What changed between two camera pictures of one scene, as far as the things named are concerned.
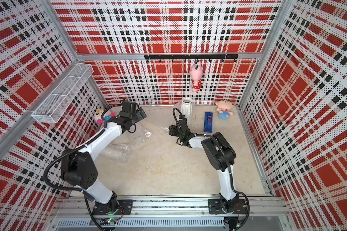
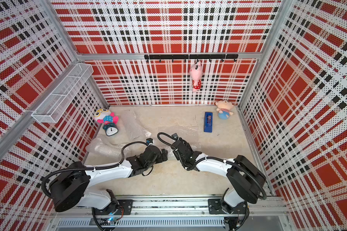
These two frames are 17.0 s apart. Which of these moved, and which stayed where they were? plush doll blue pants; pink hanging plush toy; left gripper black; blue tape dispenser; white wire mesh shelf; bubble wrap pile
Moved: left gripper black; bubble wrap pile
Stayed: blue tape dispenser; plush doll blue pants; pink hanging plush toy; white wire mesh shelf
